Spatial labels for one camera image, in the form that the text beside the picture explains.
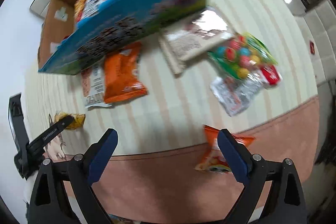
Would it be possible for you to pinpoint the green bubble gum candy bag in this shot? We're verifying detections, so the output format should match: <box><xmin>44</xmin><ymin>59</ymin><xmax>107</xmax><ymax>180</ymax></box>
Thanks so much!
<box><xmin>208</xmin><ymin>33</ymin><xmax>277</xmax><ymax>80</ymax></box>

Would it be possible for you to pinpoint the red silver snack packet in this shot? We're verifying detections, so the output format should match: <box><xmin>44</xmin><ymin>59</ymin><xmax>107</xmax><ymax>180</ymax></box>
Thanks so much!
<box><xmin>258</xmin><ymin>65</ymin><xmax>282</xmax><ymax>89</ymax></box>

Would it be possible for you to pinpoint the orange chip bag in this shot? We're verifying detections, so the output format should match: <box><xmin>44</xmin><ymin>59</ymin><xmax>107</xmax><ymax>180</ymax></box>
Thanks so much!
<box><xmin>194</xmin><ymin>124</ymin><xmax>256</xmax><ymax>174</ymax></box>

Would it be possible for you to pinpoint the yellow snack wrapper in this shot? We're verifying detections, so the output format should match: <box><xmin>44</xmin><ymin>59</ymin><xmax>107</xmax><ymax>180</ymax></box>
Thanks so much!
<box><xmin>54</xmin><ymin>111</ymin><xmax>86</xmax><ymax>131</ymax></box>

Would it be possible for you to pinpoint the white brown snack packet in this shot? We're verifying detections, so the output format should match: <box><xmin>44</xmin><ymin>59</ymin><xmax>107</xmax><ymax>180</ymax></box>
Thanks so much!
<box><xmin>81</xmin><ymin>62</ymin><xmax>112</xmax><ymax>109</ymax></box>

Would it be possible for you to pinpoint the orange snack packet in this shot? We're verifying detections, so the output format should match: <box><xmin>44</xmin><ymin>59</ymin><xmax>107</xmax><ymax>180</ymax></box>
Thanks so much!
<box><xmin>104</xmin><ymin>42</ymin><xmax>148</xmax><ymax>103</ymax></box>

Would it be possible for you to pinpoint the beige biscuit box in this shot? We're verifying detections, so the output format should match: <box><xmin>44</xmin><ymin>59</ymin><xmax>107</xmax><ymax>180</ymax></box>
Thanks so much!
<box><xmin>158</xmin><ymin>36</ymin><xmax>186</xmax><ymax>76</ymax></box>
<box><xmin>162</xmin><ymin>6</ymin><xmax>236</xmax><ymax>62</ymax></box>

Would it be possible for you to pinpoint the small red box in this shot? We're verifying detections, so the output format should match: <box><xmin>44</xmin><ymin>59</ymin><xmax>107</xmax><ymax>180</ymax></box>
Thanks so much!
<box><xmin>309</xmin><ymin>40</ymin><xmax>315</xmax><ymax>55</ymax></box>

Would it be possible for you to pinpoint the blue milk carton box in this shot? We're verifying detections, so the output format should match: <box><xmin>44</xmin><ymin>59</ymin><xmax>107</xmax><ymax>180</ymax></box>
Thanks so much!
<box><xmin>38</xmin><ymin>0</ymin><xmax>206</xmax><ymax>75</ymax></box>

